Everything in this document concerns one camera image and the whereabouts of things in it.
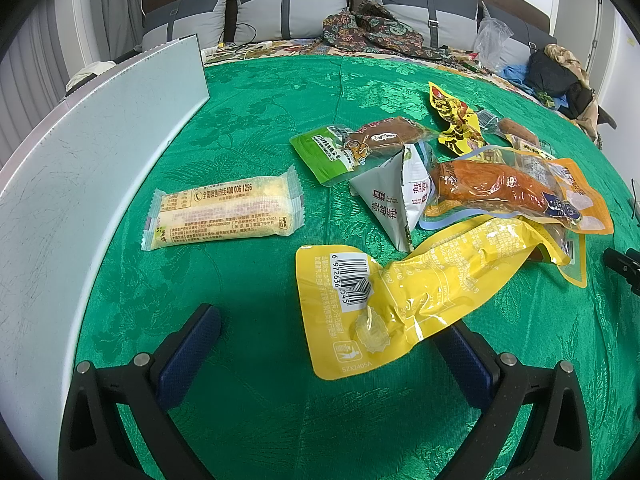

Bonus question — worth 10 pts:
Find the white cloth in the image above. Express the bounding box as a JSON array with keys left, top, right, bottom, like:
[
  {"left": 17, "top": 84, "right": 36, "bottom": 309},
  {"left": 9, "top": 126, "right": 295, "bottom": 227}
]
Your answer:
[{"left": 65, "top": 60, "right": 118, "bottom": 93}]

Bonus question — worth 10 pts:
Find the clear packet brown sausage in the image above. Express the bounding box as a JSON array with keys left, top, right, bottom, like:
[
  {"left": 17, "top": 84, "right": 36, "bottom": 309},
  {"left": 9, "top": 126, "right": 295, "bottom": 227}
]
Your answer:
[{"left": 477, "top": 109, "right": 556, "bottom": 156}]

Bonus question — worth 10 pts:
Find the floral bedsheet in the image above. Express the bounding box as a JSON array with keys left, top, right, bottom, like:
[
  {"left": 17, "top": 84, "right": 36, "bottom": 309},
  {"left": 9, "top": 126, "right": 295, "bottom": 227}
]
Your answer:
[{"left": 202, "top": 37, "right": 501, "bottom": 76}]

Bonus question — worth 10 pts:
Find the green patterned tablecloth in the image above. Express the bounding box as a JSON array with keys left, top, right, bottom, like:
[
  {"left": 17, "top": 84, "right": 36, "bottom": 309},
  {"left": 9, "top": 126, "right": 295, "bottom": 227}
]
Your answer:
[{"left": 75, "top": 55, "right": 640, "bottom": 480}]

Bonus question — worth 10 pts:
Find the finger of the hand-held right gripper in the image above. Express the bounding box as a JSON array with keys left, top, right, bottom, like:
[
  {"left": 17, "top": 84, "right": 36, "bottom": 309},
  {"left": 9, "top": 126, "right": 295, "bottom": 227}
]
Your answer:
[{"left": 602, "top": 247, "right": 640, "bottom": 296}]

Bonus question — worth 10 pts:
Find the clear packet yellow cake bar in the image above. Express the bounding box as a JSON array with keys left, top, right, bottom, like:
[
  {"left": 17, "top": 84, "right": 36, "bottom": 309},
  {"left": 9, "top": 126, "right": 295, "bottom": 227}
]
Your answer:
[{"left": 140, "top": 170, "right": 306, "bottom": 252}]

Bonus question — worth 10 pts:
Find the yellow printed snack packet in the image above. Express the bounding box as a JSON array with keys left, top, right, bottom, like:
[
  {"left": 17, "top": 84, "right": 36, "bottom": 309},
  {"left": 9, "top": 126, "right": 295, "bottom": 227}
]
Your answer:
[{"left": 428, "top": 81, "right": 488, "bottom": 156}]

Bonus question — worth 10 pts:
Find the orange packet chicken leg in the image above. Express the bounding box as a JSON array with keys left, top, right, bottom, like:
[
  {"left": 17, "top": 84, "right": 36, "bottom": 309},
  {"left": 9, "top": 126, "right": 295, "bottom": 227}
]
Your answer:
[{"left": 419, "top": 147, "right": 615, "bottom": 236}]

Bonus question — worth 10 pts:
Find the large yellow snack packet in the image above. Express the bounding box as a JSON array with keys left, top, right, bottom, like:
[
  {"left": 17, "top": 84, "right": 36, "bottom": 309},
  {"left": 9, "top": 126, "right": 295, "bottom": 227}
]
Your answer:
[{"left": 295, "top": 215, "right": 573, "bottom": 380}]

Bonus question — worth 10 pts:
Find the white board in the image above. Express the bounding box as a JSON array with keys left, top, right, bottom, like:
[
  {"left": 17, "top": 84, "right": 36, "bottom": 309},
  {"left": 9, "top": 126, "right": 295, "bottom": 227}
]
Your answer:
[{"left": 0, "top": 34, "right": 211, "bottom": 461}]

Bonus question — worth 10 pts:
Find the grey curtain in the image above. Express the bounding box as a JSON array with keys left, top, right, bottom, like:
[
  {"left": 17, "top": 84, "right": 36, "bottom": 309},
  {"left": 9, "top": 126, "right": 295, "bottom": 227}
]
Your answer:
[{"left": 0, "top": 0, "right": 146, "bottom": 126}]

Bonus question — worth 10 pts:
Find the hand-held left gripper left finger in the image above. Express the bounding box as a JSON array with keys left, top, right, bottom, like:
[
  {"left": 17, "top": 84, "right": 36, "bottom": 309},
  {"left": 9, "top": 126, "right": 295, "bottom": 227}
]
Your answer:
[{"left": 57, "top": 302, "right": 223, "bottom": 480}]

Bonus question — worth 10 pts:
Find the clear plastic bag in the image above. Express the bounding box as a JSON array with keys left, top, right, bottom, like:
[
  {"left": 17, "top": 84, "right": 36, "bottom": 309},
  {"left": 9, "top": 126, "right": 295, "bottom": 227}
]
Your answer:
[{"left": 472, "top": 16, "right": 515, "bottom": 68}]

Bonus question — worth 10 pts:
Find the grey triangular snack packet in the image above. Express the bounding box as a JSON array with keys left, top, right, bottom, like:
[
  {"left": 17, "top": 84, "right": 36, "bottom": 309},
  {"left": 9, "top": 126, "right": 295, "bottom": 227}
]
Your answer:
[{"left": 348, "top": 144, "right": 436, "bottom": 253}]

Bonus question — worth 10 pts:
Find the yellow bordered snack packet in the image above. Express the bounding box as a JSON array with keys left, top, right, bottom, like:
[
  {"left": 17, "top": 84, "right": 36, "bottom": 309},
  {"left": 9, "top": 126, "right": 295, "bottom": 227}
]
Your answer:
[{"left": 530, "top": 222, "right": 588, "bottom": 288}]

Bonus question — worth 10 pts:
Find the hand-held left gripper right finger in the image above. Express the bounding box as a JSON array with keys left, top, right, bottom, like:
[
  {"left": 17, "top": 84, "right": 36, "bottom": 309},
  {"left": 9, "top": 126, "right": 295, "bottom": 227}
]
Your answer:
[{"left": 432, "top": 321, "right": 593, "bottom": 480}]

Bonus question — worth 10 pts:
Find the green packet brown snack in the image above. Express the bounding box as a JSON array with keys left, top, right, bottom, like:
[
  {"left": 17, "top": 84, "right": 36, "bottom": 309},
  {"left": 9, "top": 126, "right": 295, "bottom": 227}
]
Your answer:
[{"left": 290, "top": 116, "right": 441, "bottom": 187}]

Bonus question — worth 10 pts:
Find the dark patterned cloth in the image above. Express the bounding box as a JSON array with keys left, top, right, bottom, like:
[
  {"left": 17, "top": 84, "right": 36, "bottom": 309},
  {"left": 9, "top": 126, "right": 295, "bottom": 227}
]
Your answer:
[{"left": 320, "top": 0, "right": 471, "bottom": 61}]

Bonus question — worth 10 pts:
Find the blue cloth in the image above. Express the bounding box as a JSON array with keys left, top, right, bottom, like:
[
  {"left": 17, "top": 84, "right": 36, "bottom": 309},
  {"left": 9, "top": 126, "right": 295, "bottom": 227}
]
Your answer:
[{"left": 500, "top": 62, "right": 538, "bottom": 91}]

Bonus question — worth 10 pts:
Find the black bag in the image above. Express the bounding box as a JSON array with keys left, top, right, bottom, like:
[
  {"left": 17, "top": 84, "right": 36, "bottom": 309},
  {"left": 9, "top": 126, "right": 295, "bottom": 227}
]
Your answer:
[{"left": 527, "top": 50, "right": 583, "bottom": 98}]

